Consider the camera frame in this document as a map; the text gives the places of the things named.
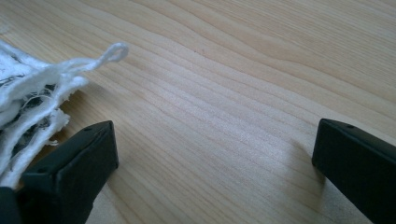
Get white and grey knitted cloth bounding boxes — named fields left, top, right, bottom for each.
left=0, top=41, right=130, bottom=189

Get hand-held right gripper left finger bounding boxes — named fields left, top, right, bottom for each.
left=18, top=120, right=120, bottom=224

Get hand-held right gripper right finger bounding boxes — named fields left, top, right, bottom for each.
left=312, top=118, right=396, bottom=224

